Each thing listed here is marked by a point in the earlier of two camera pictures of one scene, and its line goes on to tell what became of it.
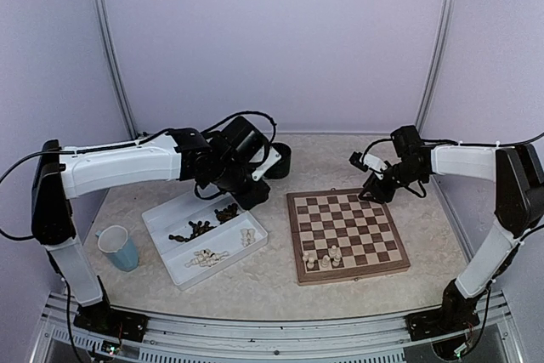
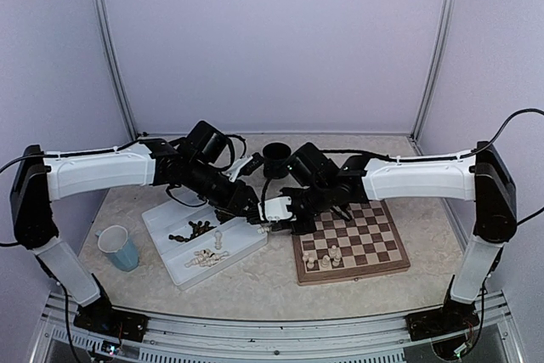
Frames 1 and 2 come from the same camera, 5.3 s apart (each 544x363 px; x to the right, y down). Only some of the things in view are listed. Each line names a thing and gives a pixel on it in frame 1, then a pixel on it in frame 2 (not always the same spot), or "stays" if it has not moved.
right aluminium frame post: (444, 40) stays
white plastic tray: (195, 237) stays
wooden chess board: (337, 235) stays
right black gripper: (382, 194) → (308, 226)
